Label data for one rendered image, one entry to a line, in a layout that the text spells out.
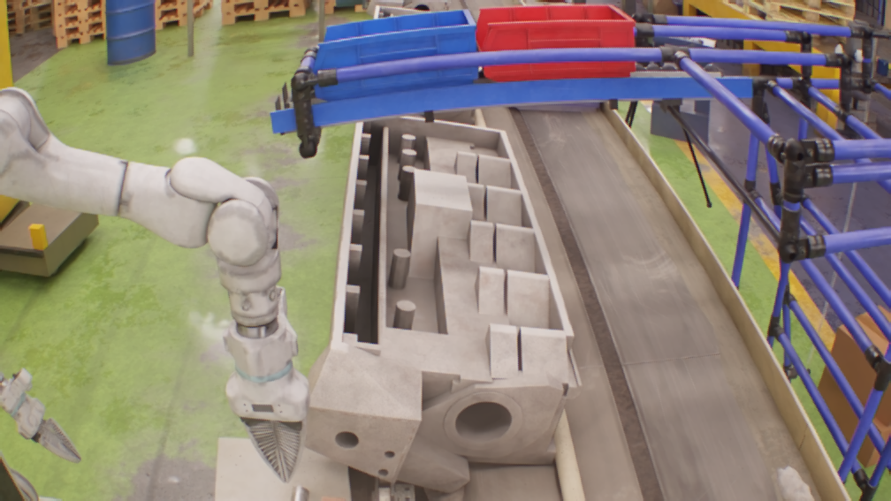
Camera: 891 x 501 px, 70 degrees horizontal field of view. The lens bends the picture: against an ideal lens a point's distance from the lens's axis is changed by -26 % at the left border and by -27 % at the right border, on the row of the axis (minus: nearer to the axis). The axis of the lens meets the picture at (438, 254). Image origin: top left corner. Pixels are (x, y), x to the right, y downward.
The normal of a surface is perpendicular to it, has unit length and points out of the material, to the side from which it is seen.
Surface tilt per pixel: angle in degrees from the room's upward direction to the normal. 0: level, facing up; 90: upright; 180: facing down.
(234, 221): 83
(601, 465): 0
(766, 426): 1
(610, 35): 92
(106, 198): 90
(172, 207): 93
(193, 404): 0
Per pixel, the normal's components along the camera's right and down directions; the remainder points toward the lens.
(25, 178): 0.38, 0.63
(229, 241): -0.05, 0.48
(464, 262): 0.17, -0.87
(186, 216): 0.21, 0.53
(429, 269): 0.15, -0.29
